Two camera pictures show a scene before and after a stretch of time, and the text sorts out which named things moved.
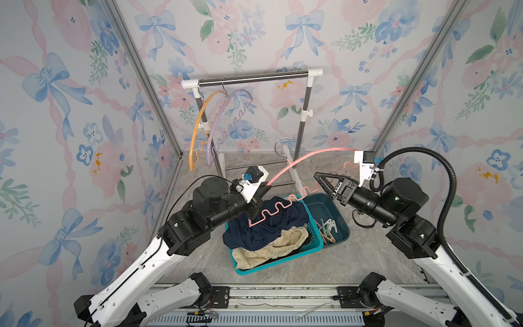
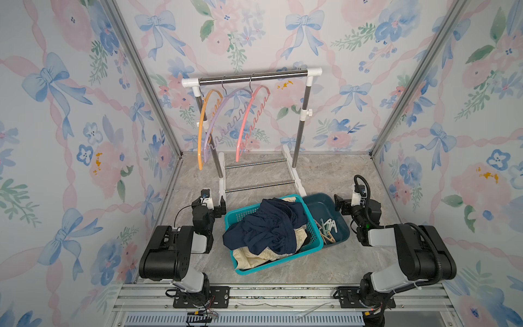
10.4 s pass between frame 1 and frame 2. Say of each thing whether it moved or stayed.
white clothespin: stayed
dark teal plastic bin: stayed
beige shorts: moved
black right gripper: moved
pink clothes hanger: moved
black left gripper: moved
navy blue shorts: stayed
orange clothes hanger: moved
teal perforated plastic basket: stayed
